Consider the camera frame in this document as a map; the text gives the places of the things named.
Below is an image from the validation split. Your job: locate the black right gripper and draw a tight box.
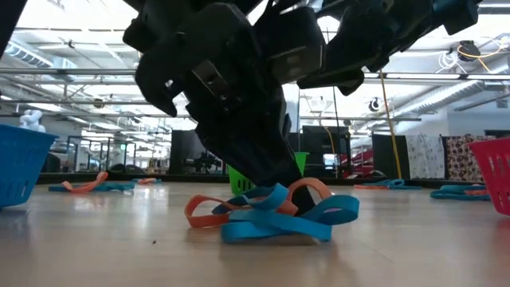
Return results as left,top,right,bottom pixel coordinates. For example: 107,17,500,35
296,0,399,96

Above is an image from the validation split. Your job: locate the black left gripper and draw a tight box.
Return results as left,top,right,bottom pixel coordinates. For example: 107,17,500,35
123,2,288,187

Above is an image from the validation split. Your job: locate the band pile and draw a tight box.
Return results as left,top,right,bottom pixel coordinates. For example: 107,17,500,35
61,171,109,195

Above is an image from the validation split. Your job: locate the green plastic basket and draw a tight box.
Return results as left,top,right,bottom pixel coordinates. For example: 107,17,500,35
227,151,311,196

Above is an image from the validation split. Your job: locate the black background robot stand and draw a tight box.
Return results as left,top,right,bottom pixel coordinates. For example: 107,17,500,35
185,151,222,175

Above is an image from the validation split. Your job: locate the black partition panel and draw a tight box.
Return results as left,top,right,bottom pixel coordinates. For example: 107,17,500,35
171,129,208,175
301,125,352,179

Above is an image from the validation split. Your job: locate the black hanging cloth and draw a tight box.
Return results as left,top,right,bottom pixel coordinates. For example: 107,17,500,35
372,134,410,179

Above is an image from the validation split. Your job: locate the white floral cloth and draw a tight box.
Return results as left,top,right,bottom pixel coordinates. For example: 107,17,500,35
405,133,446,179

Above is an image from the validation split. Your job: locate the dark floral cloth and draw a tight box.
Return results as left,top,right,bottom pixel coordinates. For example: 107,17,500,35
443,134,497,181

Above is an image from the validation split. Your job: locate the red plastic basket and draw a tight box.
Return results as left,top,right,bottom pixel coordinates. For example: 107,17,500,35
466,137,510,216

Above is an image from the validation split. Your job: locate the white robot figure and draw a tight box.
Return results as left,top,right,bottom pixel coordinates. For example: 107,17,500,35
18,109,47,133

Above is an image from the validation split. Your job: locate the blue plastic basket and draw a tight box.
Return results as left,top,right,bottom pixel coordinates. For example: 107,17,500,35
0,122,60,210

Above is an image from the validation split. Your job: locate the black hanging cable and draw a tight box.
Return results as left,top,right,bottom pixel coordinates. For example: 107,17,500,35
331,85,340,128

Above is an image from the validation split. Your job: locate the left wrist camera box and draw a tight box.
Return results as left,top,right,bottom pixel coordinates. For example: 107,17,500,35
254,6,326,85

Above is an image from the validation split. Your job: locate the yellow hanging cable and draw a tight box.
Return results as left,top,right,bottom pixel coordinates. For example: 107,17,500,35
378,69,402,179

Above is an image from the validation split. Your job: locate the black metal frame rack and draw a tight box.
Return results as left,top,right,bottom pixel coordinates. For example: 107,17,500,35
65,135,139,173

